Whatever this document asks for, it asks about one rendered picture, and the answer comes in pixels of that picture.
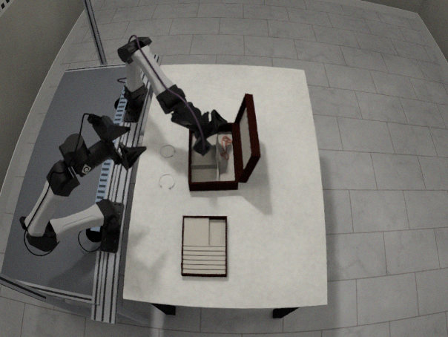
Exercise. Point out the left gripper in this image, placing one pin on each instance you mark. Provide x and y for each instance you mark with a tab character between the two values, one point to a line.
212	126

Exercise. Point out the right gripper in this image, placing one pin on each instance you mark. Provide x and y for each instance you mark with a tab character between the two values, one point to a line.
100	151

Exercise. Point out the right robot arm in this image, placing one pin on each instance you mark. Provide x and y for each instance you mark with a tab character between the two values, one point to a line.
44	233

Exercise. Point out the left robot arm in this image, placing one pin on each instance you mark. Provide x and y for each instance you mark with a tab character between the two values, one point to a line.
135	88

